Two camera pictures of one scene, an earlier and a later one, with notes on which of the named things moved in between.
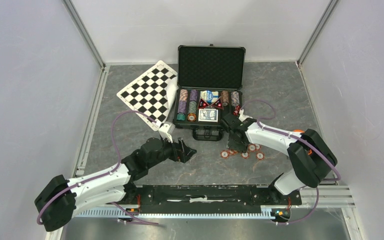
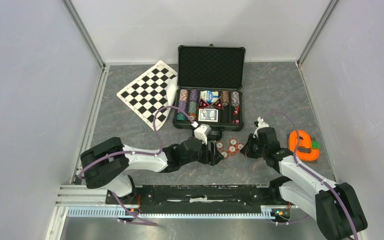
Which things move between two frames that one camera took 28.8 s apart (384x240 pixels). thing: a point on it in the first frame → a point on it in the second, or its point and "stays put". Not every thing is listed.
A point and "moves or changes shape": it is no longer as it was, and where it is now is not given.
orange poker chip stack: [183, 94] stays put
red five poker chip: [260, 155] moves or changes shape
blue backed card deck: [208, 115] stays put
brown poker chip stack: [225, 97] stays put
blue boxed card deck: [210, 96] stays put
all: [218, 103] stays put
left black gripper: [181, 151] → [212, 157]
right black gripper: [231, 145] → [246, 150]
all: [202, 104] stays put
